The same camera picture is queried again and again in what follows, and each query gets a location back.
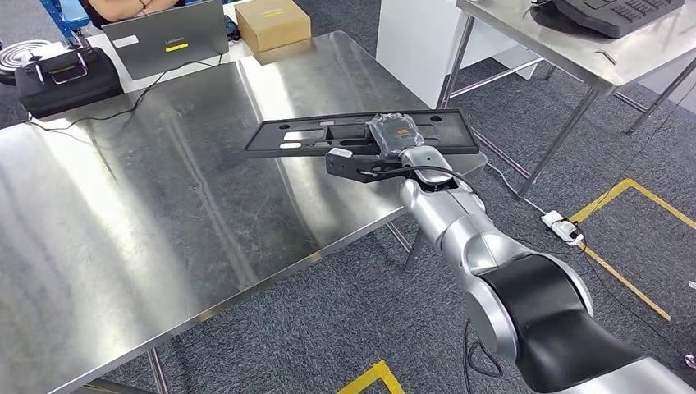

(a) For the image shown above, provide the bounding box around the brown cardboard box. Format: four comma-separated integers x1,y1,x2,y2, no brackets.
235,0,312,54

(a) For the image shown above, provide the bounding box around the stainless steel table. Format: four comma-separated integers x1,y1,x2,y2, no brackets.
437,0,696,199

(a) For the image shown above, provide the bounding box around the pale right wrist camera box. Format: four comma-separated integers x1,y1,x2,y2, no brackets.
325,146,406,185

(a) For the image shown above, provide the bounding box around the grey laptop computer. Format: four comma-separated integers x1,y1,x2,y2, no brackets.
101,0,231,81

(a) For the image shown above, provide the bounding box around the black laptop cable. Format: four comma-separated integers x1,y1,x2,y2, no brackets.
21,54,224,135

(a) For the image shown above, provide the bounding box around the blue metal frame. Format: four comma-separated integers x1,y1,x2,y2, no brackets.
39,0,91,39

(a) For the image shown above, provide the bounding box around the silver spiral coil disc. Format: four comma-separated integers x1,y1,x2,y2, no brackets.
0,39,53,87

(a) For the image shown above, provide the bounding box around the black hanging cable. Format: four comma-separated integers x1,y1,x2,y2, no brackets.
462,319,504,381

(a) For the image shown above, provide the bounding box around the person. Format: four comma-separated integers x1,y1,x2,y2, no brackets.
81,0,186,28

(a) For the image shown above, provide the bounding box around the white floor cable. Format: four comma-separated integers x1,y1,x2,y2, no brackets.
485,162,547,217

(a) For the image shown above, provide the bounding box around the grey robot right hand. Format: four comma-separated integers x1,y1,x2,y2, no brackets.
365,112,425,160

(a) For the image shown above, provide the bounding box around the white desk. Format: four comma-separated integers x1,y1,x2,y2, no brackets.
32,0,262,123

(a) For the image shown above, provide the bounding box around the yellow floor tape square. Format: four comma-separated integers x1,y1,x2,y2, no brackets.
568,177,696,323
336,360,406,394

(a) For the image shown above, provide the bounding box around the white partition panel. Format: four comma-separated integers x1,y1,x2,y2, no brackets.
375,0,545,110

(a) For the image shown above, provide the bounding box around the white power strip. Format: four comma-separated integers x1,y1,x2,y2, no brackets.
541,210,585,247

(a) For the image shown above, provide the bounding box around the large stainless steel workbench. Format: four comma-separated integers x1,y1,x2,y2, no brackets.
0,30,489,394

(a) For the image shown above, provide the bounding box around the black plastic plate part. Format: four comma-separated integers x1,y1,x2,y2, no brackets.
243,108,481,158

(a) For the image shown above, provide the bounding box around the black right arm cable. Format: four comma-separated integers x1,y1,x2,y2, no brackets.
359,164,485,202

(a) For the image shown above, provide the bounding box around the black equipment case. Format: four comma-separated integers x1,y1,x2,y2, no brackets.
15,46,125,120

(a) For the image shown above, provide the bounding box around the black grille car part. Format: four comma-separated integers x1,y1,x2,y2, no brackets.
529,0,687,39

